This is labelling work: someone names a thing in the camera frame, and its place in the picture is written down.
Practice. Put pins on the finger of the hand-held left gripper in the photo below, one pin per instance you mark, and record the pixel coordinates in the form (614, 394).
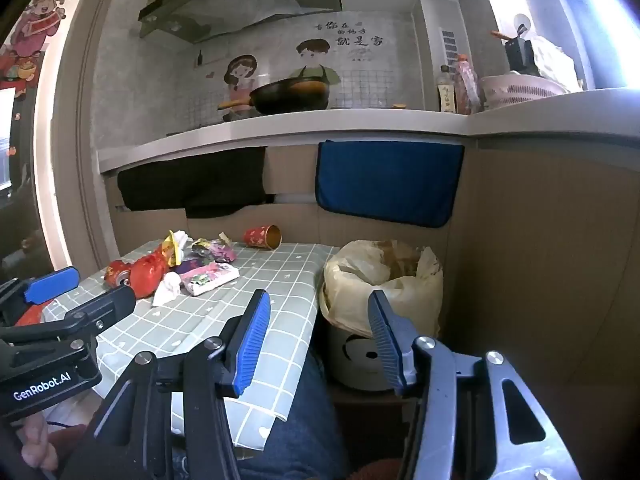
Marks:
(52, 284)
(107, 305)

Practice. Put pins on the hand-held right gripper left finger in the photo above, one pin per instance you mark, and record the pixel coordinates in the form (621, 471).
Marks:
(252, 345)

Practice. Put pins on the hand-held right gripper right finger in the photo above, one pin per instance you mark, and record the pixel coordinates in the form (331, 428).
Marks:
(387, 345)

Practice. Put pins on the white trash bin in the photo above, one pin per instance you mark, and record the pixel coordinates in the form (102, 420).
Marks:
(350, 355)

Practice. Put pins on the yellowish plastic bin bag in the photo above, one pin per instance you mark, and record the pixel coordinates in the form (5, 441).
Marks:
(350, 270)

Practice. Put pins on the round silver yellow scouring pad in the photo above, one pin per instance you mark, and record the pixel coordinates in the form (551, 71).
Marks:
(173, 252)

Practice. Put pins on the white tissue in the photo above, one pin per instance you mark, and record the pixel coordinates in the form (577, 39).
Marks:
(183, 238)
(167, 287)

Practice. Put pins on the person's left hand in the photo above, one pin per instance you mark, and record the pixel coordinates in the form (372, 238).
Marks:
(37, 442)

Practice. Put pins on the red drink can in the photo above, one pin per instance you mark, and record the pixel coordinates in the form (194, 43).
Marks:
(116, 276)

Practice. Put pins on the red yellow snack packet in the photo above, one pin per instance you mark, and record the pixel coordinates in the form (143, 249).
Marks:
(30, 316)

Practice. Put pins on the red patterned snack packet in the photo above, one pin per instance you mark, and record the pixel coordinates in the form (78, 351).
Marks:
(147, 272)

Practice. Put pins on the green checked tablecloth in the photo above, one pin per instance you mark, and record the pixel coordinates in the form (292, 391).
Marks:
(240, 285)

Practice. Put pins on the pink white flat packet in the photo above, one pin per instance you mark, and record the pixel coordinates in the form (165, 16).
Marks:
(210, 278)

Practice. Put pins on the purple wrapper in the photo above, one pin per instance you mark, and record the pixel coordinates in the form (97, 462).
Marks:
(190, 264)

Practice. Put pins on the person's jeans leg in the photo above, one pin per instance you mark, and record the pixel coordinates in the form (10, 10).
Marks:
(295, 430)

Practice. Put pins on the red paper cup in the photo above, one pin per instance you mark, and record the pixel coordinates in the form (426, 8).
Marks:
(257, 236)

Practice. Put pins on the black cloth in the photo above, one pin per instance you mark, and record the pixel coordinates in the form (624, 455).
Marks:
(200, 185)

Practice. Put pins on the brown cardboard panel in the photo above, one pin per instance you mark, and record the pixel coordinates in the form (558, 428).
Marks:
(525, 260)

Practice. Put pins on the blue cloth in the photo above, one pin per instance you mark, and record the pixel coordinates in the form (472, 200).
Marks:
(385, 182)

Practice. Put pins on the white kitchen counter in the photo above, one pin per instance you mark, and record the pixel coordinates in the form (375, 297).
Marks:
(350, 120)

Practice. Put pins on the black wok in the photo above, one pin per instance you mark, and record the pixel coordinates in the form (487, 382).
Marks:
(290, 95)

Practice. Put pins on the brown sauce bottle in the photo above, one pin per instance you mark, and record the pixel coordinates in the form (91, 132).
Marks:
(446, 92)

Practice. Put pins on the pink plastic bottle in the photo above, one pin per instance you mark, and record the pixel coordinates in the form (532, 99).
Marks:
(465, 85)

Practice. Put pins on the black knife block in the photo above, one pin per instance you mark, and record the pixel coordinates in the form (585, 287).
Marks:
(520, 52)

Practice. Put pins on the white cloth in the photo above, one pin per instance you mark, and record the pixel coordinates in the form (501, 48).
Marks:
(555, 60)

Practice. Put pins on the grey range hood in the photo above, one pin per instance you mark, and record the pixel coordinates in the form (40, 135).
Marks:
(250, 5)

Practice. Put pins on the cartoon couple wall sticker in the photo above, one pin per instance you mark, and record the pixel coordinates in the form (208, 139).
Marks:
(240, 72)

